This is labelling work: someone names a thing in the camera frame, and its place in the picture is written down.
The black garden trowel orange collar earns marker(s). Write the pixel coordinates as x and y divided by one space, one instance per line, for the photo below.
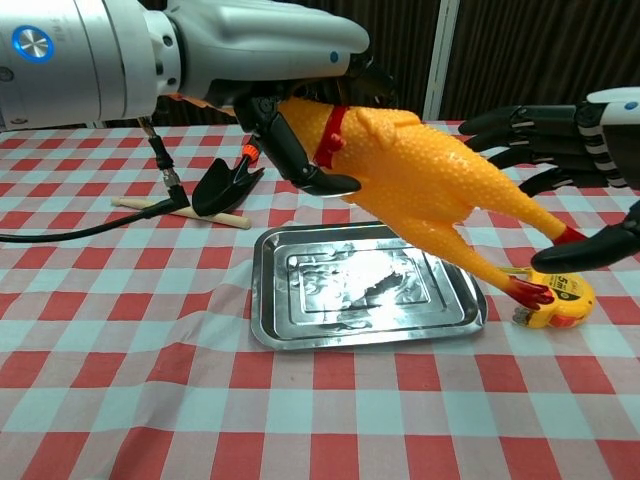
220 190

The white metal frame post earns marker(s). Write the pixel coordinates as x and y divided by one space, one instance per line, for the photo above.
442 60

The red white checkered tablecloth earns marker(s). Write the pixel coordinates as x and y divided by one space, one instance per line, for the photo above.
150 375

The light wooden stick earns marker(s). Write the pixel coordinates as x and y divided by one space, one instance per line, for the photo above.
230 220

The orange rubber chicken toy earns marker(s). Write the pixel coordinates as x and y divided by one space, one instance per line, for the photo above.
415 170

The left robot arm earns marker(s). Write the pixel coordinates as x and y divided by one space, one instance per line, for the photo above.
75 60

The yellow tape measure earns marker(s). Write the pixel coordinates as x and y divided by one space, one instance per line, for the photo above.
575 300

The silver metal tray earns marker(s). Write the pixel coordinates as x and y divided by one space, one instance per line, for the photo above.
320 330

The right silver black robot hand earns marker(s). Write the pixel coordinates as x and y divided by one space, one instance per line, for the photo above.
550 130

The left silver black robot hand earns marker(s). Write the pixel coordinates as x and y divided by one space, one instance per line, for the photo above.
260 40

